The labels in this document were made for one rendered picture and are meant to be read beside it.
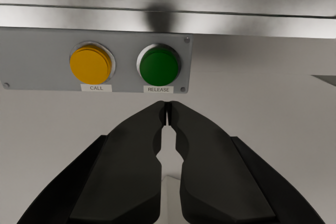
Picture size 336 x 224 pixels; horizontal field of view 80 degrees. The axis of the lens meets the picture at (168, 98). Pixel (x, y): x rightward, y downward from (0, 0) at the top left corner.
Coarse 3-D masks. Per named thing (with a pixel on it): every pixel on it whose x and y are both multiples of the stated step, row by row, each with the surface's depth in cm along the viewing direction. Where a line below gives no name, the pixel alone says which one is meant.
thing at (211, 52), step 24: (192, 48) 31; (216, 48) 31; (240, 48) 31; (264, 48) 31; (288, 48) 32; (312, 48) 32; (240, 72) 33; (264, 72) 33; (288, 72) 34; (312, 72) 34
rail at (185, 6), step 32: (0, 0) 19; (32, 0) 19; (64, 0) 19; (96, 0) 19; (128, 0) 19; (160, 0) 19; (192, 0) 19; (224, 0) 19; (256, 0) 19; (288, 0) 19; (320, 0) 19; (192, 32) 20; (224, 32) 20; (256, 32) 20; (288, 32) 20; (320, 32) 21
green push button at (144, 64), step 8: (152, 48) 21; (160, 48) 20; (144, 56) 20; (152, 56) 20; (160, 56) 20; (168, 56) 20; (144, 64) 20; (152, 64) 20; (160, 64) 20; (168, 64) 20; (176, 64) 21; (144, 72) 21; (152, 72) 21; (160, 72) 21; (168, 72) 21; (176, 72) 21; (152, 80) 21; (160, 80) 21; (168, 80) 21
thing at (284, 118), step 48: (0, 96) 34; (48, 96) 34; (96, 96) 35; (144, 96) 35; (192, 96) 35; (240, 96) 36; (288, 96) 36; (0, 144) 39; (48, 144) 40; (288, 144) 41; (0, 192) 46
